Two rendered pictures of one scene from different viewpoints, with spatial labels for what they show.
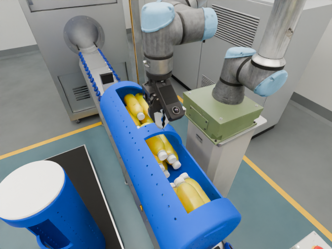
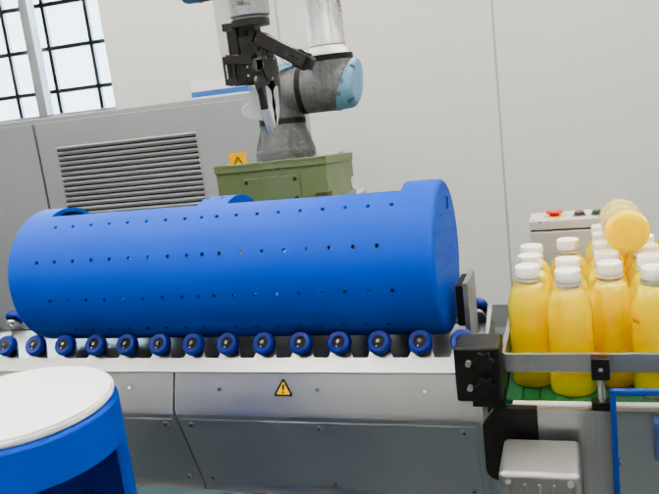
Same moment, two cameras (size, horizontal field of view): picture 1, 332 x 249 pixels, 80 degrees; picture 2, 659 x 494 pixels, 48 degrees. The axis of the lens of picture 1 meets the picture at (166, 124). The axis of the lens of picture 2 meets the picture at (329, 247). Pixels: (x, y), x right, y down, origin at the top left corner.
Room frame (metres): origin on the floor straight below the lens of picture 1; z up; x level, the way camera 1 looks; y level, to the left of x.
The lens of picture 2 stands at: (-0.60, 0.95, 1.41)
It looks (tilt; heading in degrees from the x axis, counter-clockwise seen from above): 12 degrees down; 316
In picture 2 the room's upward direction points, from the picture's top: 7 degrees counter-clockwise
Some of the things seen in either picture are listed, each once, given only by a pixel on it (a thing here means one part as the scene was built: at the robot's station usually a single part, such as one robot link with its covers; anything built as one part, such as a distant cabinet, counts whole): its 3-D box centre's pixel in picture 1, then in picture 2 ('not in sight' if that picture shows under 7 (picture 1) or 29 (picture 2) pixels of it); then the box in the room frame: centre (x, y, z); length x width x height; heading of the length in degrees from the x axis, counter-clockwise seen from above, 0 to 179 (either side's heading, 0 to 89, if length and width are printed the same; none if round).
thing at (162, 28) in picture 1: (159, 31); not in sight; (0.50, 0.02, 1.66); 0.09 x 0.08 x 0.11; 117
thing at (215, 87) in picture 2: not in sight; (222, 87); (2.00, -1.05, 1.48); 0.24 x 0.12 x 0.08; 38
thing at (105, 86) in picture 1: (107, 81); not in sight; (1.37, 0.46, 1.00); 0.10 x 0.04 x 0.15; 117
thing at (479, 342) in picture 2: not in sight; (481, 370); (0.06, 0.01, 0.95); 0.10 x 0.07 x 0.10; 117
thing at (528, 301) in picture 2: not in sight; (531, 328); (0.02, -0.09, 0.99); 0.07 x 0.07 x 0.19
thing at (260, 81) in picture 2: (155, 110); (262, 85); (0.47, 0.03, 1.44); 0.05 x 0.02 x 0.09; 117
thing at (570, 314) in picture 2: not in sight; (571, 335); (-0.05, -0.09, 0.99); 0.07 x 0.07 x 0.19
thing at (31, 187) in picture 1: (30, 186); (13, 406); (0.45, 0.59, 1.03); 0.28 x 0.28 x 0.01
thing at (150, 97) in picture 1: (158, 87); (250, 53); (0.50, 0.02, 1.50); 0.09 x 0.08 x 0.12; 27
